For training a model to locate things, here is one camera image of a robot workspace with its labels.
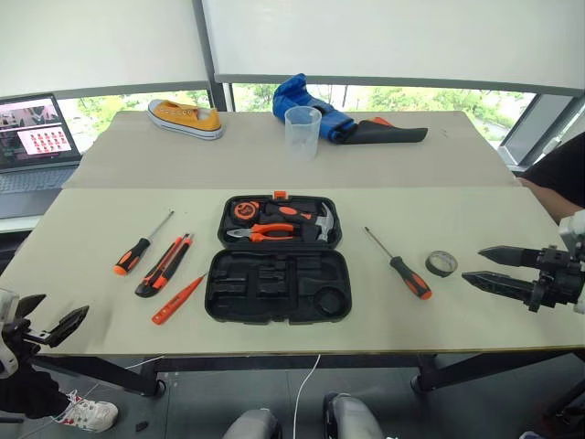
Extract grey slanted window frame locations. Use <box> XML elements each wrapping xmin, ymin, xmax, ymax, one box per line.
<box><xmin>496</xmin><ymin>92</ymin><xmax>585</xmax><ymax>166</ymax></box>

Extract white sneaker with red marks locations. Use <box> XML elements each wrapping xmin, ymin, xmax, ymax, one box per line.
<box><xmin>50</xmin><ymin>390</ymin><xmax>120</xmax><ymax>434</ymax></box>

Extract person in black shirt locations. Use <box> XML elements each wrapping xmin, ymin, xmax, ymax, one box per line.
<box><xmin>520</xmin><ymin>132</ymin><xmax>585</xmax><ymax>208</ymax></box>

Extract orange voltage tester pen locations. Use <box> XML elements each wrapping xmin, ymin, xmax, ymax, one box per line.
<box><xmin>151</xmin><ymin>272</ymin><xmax>209</xmax><ymax>327</ymax></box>

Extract black electrical tape roll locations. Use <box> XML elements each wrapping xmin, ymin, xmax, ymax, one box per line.
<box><xmin>424</xmin><ymin>249</ymin><xmax>460</xmax><ymax>279</ymax></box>

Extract black orange handled screwdriver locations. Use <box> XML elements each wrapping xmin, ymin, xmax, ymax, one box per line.
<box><xmin>112</xmin><ymin>209</ymin><xmax>176</xmax><ymax>277</ymax></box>
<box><xmin>363</xmin><ymin>225</ymin><xmax>434</xmax><ymax>302</ymax></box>

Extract thin white cable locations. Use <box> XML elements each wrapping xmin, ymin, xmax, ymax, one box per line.
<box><xmin>291</xmin><ymin>353</ymin><xmax>323</xmax><ymax>439</ymax></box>

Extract orange black utility knife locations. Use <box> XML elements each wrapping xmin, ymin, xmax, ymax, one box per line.
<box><xmin>133</xmin><ymin>232</ymin><xmax>195</xmax><ymax>300</ymax></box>

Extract yellow canvas sneaker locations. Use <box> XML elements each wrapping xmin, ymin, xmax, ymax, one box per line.
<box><xmin>146</xmin><ymin>99</ymin><xmax>226</xmax><ymax>142</ymax></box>

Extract black plastic tool case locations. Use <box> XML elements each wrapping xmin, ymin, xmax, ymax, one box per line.
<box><xmin>204</xmin><ymin>189</ymin><xmax>354</xmax><ymax>327</ymax></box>

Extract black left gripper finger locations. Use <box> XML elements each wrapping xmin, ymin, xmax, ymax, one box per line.
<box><xmin>16</xmin><ymin>294</ymin><xmax>48</xmax><ymax>317</ymax></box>
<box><xmin>45</xmin><ymin>305</ymin><xmax>90</xmax><ymax>349</ymax></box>

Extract orange handled pliers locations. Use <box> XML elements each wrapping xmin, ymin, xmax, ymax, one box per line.
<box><xmin>225</xmin><ymin>222</ymin><xmax>296</xmax><ymax>244</ymax></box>

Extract black metal table leg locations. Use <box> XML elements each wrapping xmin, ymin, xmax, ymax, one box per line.
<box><xmin>409</xmin><ymin>350</ymin><xmax>575</xmax><ymax>395</ymax></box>
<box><xmin>30</xmin><ymin>355</ymin><xmax>168</xmax><ymax>398</ymax></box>

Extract orange black tape measure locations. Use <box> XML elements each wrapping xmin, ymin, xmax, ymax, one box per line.
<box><xmin>229</xmin><ymin>200</ymin><xmax>261</xmax><ymax>225</ymax></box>

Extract claw hammer with black handle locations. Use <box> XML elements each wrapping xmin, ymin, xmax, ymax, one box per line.
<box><xmin>262</xmin><ymin>201</ymin><xmax>338</xmax><ymax>244</ymax></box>

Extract clear plastic measuring cup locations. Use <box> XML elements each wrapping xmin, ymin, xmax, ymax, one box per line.
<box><xmin>283</xmin><ymin>105</ymin><xmax>324</xmax><ymax>162</ymax></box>

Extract black orange folded fabric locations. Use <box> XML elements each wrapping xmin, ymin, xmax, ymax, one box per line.
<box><xmin>335</xmin><ymin>116</ymin><xmax>430</xmax><ymax>146</ymax></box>

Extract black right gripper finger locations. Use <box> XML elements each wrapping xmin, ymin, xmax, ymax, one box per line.
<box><xmin>477</xmin><ymin>245</ymin><xmax>543</xmax><ymax>268</ymax></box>
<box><xmin>461</xmin><ymin>270</ymin><xmax>537</xmax><ymax>304</ymax></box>

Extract grey window pillar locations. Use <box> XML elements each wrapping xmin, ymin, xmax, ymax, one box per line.
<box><xmin>190</xmin><ymin>0</ymin><xmax>235</xmax><ymax>113</ymax></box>

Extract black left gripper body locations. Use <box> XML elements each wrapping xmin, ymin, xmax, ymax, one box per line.
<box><xmin>7</xmin><ymin>315</ymin><xmax>49</xmax><ymax>356</ymax></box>

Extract grey open laptop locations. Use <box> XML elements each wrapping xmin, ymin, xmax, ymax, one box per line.
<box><xmin>0</xmin><ymin>92</ymin><xmax>84</xmax><ymax>220</ymax></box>

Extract grey rounded shape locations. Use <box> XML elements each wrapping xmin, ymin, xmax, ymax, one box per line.
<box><xmin>322</xmin><ymin>391</ymin><xmax>386</xmax><ymax>439</ymax></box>
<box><xmin>220</xmin><ymin>408</ymin><xmax>283</xmax><ymax>439</ymax></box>

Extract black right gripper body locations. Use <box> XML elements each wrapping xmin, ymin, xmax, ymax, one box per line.
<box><xmin>526</xmin><ymin>245</ymin><xmax>585</xmax><ymax>315</ymax></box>

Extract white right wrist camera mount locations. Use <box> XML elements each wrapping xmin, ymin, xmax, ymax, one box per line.
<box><xmin>558</xmin><ymin>214</ymin><xmax>585</xmax><ymax>265</ymax></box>

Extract blue black gloves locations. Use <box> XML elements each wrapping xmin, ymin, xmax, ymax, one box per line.
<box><xmin>271</xmin><ymin>72</ymin><xmax>356</xmax><ymax>144</ymax></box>

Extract black trouser leg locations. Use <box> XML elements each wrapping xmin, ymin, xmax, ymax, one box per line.
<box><xmin>0</xmin><ymin>354</ymin><xmax>70</xmax><ymax>421</ymax></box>

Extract white roller blind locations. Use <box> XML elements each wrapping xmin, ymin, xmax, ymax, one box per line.
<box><xmin>200</xmin><ymin>0</ymin><xmax>585</xmax><ymax>98</ymax></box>
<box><xmin>0</xmin><ymin>0</ymin><xmax>212</xmax><ymax>100</ymax></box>

